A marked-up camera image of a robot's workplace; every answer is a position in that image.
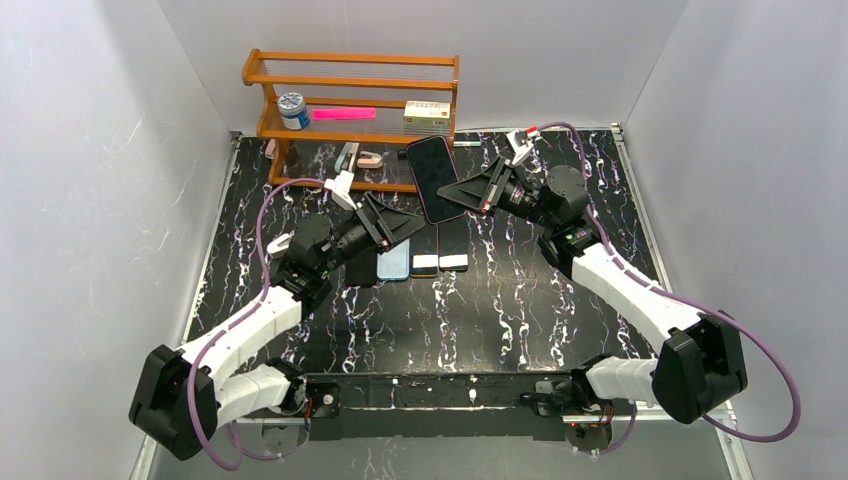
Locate pink ruler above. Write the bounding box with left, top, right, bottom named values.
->
left=312, top=107, right=377, bottom=121

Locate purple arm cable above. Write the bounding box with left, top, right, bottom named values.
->
left=187, top=177, right=329, bottom=473
left=529, top=121, right=802, bottom=457

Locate pink stapler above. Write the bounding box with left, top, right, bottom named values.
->
left=356, top=151, right=383, bottom=169

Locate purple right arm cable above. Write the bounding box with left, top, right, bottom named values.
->
left=529, top=121, right=802, bottom=457

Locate white red box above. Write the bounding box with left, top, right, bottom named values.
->
left=403, top=100, right=452, bottom=127

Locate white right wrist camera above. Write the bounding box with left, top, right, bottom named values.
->
left=506, top=127, right=540, bottom=168

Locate blue white jar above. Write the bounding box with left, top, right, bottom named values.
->
left=276, top=92, right=310, bottom=131

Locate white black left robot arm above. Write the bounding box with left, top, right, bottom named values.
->
left=128, top=195, right=426, bottom=460

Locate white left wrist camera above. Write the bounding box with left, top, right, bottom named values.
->
left=323, top=171, right=359, bottom=211

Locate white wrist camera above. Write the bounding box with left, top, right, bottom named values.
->
left=323, top=171, right=359, bottom=211
left=506, top=127, right=540, bottom=168

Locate light blue phone case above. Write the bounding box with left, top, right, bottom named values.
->
left=376, top=240, right=410, bottom=282

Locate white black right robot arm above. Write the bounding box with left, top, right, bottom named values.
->
left=437, top=160, right=748, bottom=424

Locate orange wooden shelf rack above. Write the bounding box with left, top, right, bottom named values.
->
left=241, top=49, right=460, bottom=185

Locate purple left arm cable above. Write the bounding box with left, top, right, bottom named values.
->
left=187, top=177, right=329, bottom=473

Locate grey blue stapler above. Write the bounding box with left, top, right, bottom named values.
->
left=334, top=142, right=359, bottom=173

